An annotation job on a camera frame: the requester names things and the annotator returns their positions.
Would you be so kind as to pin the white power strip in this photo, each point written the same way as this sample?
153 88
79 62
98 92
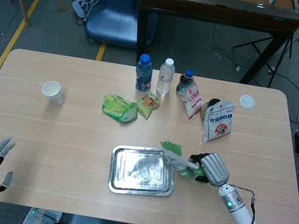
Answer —
82 4

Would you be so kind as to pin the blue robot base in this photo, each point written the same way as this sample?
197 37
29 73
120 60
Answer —
113 17

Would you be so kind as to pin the white round lid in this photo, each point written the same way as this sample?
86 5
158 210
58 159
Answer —
247 101

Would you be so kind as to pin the silver metal tray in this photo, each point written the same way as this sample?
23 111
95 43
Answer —
142 171

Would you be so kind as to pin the blue label drink bottle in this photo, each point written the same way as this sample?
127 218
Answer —
143 76

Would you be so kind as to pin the white sugar bag blue print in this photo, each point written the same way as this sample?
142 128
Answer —
219 123

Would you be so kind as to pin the white bag with red print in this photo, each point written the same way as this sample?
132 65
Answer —
193 100

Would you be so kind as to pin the dark wooden mahjong table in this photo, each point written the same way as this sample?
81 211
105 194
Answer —
218 10

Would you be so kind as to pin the large green plastic bag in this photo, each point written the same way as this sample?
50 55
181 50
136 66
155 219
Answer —
117 108

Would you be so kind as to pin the green snack bag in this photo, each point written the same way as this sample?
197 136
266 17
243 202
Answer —
173 149

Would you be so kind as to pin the white paper cup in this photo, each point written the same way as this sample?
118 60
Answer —
54 94

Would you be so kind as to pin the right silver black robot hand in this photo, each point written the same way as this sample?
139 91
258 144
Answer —
214 169

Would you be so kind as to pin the black tripod stand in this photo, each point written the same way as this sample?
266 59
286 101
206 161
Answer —
252 43

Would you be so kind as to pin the small yellow green snack packet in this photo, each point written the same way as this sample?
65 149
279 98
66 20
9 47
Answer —
148 104

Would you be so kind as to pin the dark liquid bottle blue cap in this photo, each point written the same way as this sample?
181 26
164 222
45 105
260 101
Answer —
185 80

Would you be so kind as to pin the clear water bottle white cap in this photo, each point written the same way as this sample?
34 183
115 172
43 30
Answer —
165 77

